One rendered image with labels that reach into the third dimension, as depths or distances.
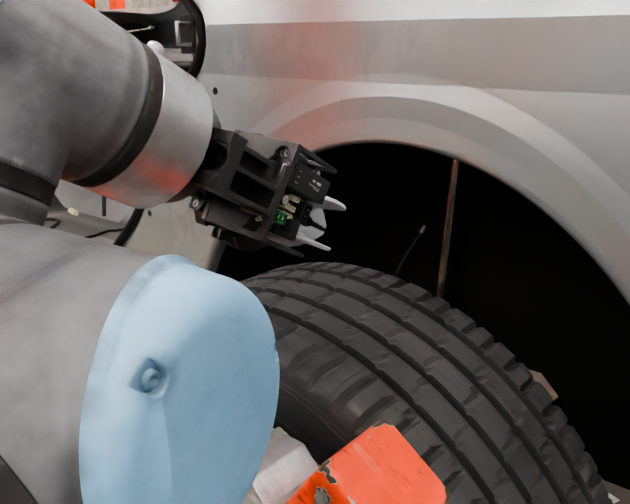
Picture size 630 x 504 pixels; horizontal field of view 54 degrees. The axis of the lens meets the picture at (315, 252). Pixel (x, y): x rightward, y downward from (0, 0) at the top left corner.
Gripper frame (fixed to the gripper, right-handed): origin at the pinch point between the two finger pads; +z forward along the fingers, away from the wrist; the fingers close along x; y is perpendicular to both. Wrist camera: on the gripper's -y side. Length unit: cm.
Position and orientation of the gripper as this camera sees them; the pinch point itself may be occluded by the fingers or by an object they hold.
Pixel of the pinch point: (308, 223)
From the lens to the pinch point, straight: 56.9
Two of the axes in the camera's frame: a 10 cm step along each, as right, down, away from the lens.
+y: 7.7, 2.7, -5.8
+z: 5.3, 2.4, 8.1
